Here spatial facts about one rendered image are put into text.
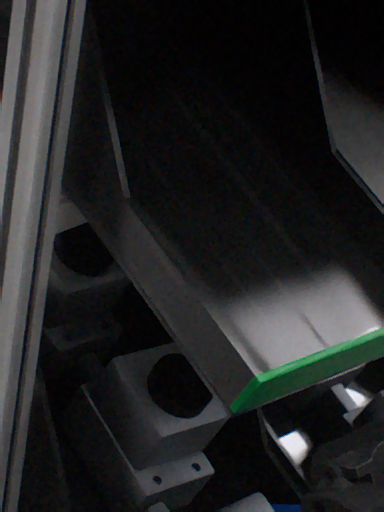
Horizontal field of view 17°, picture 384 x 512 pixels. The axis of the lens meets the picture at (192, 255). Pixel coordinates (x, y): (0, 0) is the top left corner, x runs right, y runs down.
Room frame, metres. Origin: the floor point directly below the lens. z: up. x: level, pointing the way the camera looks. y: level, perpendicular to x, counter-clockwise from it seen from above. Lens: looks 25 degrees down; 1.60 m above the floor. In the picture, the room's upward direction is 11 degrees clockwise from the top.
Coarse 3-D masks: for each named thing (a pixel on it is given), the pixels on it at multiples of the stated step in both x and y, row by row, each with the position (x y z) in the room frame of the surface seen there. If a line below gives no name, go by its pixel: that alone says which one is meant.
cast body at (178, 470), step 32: (160, 352) 0.54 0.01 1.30; (96, 384) 0.52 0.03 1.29; (128, 384) 0.51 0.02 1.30; (160, 384) 0.51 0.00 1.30; (192, 384) 0.52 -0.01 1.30; (64, 416) 0.54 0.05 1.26; (96, 416) 0.52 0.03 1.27; (128, 416) 0.51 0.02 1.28; (160, 416) 0.50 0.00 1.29; (192, 416) 0.51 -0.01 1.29; (224, 416) 0.52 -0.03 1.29; (96, 448) 0.52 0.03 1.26; (128, 448) 0.50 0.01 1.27; (160, 448) 0.50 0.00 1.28; (192, 448) 0.52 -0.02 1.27; (96, 480) 0.51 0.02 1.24; (128, 480) 0.50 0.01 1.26; (160, 480) 0.50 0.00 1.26; (192, 480) 0.51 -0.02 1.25
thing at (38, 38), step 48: (48, 0) 0.46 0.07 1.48; (48, 48) 0.46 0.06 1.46; (48, 96) 0.46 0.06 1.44; (0, 144) 0.47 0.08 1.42; (48, 144) 0.47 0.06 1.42; (0, 192) 0.47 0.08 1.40; (48, 192) 0.47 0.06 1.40; (0, 240) 0.47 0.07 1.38; (48, 240) 0.47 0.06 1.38; (0, 288) 0.47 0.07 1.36; (0, 336) 0.46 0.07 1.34; (0, 384) 0.46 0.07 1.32; (0, 432) 0.46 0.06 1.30; (0, 480) 0.46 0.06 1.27
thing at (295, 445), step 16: (368, 368) 0.70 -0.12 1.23; (352, 384) 0.68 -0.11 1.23; (368, 384) 0.68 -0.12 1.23; (368, 400) 0.67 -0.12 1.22; (272, 416) 0.62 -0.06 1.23; (288, 416) 0.63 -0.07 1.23; (304, 416) 0.64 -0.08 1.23; (272, 432) 0.59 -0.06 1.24; (288, 432) 0.62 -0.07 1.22; (304, 432) 0.62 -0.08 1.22; (320, 432) 0.63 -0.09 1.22; (272, 448) 0.58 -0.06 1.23; (288, 448) 0.61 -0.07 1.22; (304, 448) 0.61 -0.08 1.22; (288, 464) 0.58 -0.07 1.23; (304, 464) 0.60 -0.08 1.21; (304, 480) 0.57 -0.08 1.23
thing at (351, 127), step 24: (312, 0) 0.74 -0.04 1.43; (336, 0) 0.75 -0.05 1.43; (360, 0) 0.74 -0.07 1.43; (312, 24) 0.72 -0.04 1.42; (336, 24) 0.73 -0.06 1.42; (360, 24) 0.74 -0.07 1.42; (336, 48) 0.71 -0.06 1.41; (360, 48) 0.72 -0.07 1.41; (336, 72) 0.69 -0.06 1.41; (360, 72) 0.70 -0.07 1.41; (336, 96) 0.67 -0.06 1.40; (360, 96) 0.68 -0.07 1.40; (336, 120) 0.65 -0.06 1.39; (360, 120) 0.66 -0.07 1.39; (336, 144) 0.59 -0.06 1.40; (360, 144) 0.64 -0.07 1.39; (360, 168) 0.62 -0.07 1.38
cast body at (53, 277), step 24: (72, 240) 0.56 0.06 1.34; (96, 240) 0.57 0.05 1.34; (72, 264) 0.56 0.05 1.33; (96, 264) 0.56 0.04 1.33; (48, 288) 0.55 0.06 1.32; (72, 288) 0.55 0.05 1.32; (96, 288) 0.56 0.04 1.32; (120, 288) 0.57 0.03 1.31; (48, 312) 0.55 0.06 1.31; (72, 312) 0.56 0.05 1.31; (96, 312) 0.57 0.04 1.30; (48, 336) 0.55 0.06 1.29; (72, 336) 0.56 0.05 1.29; (96, 336) 0.56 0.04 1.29; (48, 360) 0.55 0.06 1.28; (72, 360) 0.56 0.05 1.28
